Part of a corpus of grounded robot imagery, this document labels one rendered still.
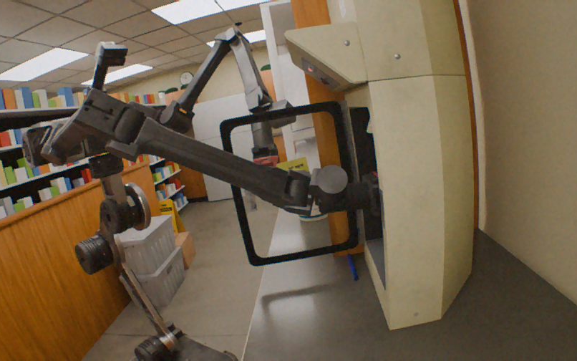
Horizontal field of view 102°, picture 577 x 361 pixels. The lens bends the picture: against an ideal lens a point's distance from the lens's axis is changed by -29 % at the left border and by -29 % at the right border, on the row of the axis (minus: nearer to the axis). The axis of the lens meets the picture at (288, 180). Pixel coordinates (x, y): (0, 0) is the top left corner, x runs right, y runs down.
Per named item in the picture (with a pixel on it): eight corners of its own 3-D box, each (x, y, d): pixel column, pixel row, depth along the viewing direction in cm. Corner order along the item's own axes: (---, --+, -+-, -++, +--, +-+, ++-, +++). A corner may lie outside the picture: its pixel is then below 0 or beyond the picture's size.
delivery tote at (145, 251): (182, 245, 289) (172, 213, 281) (157, 276, 230) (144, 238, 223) (147, 248, 292) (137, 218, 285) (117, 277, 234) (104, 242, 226)
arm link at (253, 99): (264, 109, 97) (248, 95, 90) (296, 95, 92) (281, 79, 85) (265, 141, 92) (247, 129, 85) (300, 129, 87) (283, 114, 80)
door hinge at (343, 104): (363, 243, 86) (345, 100, 77) (364, 246, 84) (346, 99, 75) (358, 243, 86) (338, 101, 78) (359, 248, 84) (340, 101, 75)
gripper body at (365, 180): (369, 173, 70) (338, 177, 71) (381, 184, 60) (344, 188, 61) (371, 201, 72) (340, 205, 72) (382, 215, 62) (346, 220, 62)
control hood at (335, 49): (343, 91, 77) (336, 53, 75) (368, 82, 46) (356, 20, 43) (298, 97, 78) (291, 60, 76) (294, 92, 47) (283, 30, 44)
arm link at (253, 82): (239, 49, 117) (222, 34, 108) (250, 41, 115) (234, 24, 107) (265, 123, 95) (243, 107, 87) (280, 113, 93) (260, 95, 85)
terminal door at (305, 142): (359, 247, 85) (339, 99, 76) (250, 267, 85) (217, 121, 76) (358, 246, 86) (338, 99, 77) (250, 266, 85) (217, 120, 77)
